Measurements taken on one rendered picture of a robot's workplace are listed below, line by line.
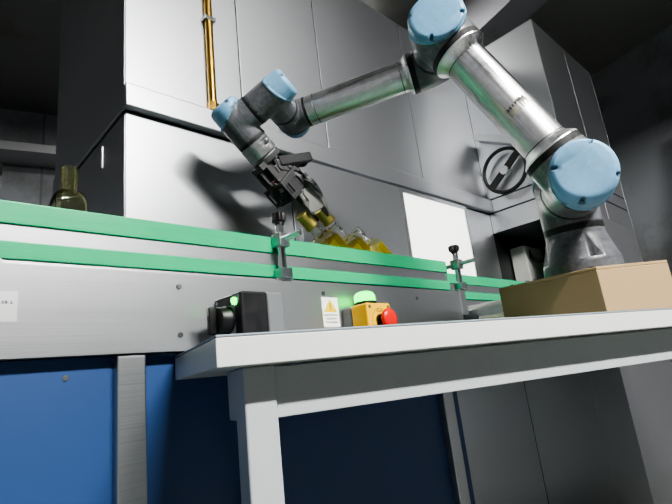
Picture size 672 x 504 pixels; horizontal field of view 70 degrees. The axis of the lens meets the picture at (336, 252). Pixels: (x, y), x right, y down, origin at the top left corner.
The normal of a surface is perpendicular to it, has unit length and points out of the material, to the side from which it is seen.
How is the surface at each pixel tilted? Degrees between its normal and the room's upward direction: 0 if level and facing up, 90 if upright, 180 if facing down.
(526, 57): 90
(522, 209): 90
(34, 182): 90
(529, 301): 90
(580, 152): 101
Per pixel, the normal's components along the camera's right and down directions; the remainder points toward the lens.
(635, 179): -0.88, -0.02
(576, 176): -0.20, -0.04
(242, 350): 0.45, -0.28
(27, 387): 0.67, -0.26
